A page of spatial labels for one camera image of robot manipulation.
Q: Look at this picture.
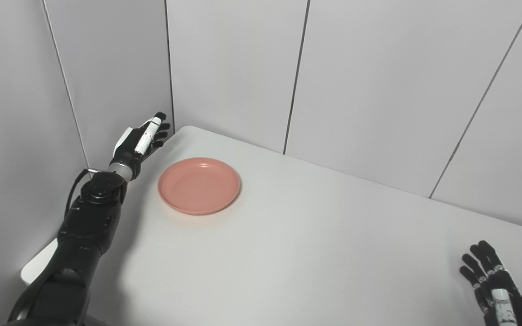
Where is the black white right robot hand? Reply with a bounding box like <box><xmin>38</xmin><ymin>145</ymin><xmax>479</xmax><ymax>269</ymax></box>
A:
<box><xmin>459</xmin><ymin>240</ymin><xmax>522</xmax><ymax>326</ymax></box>

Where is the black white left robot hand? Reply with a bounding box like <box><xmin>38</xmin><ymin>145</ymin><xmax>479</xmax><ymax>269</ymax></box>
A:
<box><xmin>109</xmin><ymin>111</ymin><xmax>171</xmax><ymax>180</ymax></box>

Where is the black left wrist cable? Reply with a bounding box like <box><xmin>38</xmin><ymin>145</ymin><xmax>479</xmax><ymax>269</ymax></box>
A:
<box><xmin>63</xmin><ymin>168</ymin><xmax>102</xmax><ymax>219</ymax></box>

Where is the pink round plate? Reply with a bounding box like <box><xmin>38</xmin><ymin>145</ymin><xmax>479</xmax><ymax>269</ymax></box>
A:
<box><xmin>157</xmin><ymin>157</ymin><xmax>242</xmax><ymax>216</ymax></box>

